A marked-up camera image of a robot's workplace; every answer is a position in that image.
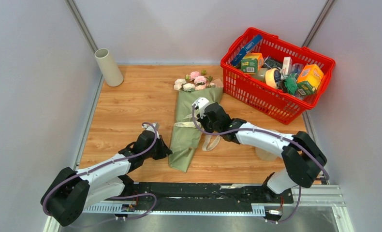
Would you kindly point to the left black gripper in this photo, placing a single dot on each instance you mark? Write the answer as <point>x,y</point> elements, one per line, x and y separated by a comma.
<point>164,151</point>

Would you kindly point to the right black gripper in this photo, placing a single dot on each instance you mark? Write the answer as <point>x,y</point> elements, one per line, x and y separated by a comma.
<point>202,122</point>

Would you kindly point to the cream printed ribbon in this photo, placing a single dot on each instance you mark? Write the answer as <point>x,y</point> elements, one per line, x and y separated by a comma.
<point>210,141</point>

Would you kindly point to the green wrapping paper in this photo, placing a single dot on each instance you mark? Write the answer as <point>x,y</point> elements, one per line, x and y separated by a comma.
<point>184,107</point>

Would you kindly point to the pink and white flower bunch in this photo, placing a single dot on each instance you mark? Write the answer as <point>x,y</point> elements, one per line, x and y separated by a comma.
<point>196,81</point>

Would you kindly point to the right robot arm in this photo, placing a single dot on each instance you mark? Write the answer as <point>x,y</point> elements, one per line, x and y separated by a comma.
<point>302,158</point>

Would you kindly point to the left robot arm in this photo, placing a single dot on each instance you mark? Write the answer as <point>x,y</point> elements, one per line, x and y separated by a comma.
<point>72,191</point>

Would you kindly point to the beige cylindrical vase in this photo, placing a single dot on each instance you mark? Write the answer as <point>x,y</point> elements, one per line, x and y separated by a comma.
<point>109,68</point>

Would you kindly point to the toilet paper roll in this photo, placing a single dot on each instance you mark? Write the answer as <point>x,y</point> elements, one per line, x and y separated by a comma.
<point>266,153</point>

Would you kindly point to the clear tape roll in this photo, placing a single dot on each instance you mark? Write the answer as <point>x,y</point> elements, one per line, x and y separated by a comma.
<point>260,75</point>

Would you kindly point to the green sponge box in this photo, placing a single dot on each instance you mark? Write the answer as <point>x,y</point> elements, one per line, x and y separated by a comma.
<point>251,63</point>

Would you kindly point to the beige masking tape roll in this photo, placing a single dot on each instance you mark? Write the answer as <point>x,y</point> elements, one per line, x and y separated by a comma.
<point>272,78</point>

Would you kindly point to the red plastic shopping basket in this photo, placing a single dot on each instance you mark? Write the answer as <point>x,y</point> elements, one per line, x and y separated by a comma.
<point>282,107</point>

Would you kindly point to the dark foil packet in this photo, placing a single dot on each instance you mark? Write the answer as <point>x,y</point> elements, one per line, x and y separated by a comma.
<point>271,63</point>

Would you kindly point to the green crumpled packet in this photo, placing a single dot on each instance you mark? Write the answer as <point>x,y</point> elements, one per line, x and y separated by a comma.
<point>290,82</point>

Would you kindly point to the white small box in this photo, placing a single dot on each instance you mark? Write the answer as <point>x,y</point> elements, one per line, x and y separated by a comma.
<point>286,67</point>

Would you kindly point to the blue razor box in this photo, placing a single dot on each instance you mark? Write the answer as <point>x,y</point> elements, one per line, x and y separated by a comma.
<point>246,49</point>

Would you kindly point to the orange and green box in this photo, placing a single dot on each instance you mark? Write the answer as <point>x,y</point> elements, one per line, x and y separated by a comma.
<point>309,80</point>

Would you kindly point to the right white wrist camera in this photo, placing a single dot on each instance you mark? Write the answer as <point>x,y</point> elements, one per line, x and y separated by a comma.
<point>201,104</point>

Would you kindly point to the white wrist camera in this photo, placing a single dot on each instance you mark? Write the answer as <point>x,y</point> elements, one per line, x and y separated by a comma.
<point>201,104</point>
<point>151,127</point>

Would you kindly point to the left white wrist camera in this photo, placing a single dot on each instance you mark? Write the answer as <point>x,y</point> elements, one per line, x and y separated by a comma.
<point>151,127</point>

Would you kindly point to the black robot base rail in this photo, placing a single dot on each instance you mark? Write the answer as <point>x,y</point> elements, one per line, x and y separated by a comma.
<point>202,197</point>

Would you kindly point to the aluminium frame post right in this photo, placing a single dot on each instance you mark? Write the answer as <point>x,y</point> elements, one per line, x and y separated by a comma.
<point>327,7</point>

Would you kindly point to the aluminium frame post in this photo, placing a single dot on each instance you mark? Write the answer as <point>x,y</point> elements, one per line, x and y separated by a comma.
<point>327,7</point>
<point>82,25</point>

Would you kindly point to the aluminium frame post left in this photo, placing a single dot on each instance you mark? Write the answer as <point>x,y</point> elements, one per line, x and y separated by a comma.
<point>82,25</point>

